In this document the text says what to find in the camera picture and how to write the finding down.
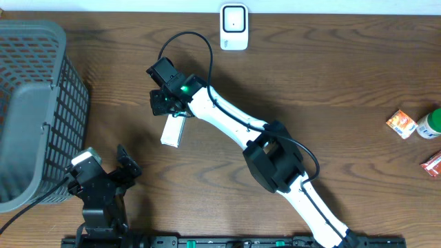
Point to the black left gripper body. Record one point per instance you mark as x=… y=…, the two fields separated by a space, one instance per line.
x=111 y=183

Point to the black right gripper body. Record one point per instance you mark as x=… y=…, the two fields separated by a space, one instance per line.
x=160 y=102

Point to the white green medicine box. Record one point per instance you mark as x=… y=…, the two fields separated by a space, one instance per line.
x=172 y=131

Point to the small orange snack box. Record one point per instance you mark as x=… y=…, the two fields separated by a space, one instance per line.
x=402 y=124

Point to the green lid white jar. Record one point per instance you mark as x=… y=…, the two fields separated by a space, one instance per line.
x=429 y=125

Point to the red Top chocolate bar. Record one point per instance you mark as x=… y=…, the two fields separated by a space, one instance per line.
x=432 y=166

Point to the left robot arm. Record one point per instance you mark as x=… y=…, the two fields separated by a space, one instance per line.
x=105 y=219

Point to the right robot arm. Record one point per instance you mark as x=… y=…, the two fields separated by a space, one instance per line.
x=274 y=159

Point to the white barcode scanner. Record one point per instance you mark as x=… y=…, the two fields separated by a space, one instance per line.
x=234 y=26

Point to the grey plastic mesh basket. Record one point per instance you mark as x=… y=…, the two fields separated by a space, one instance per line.
x=44 y=112

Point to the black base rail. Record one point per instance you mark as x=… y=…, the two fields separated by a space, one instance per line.
x=176 y=242

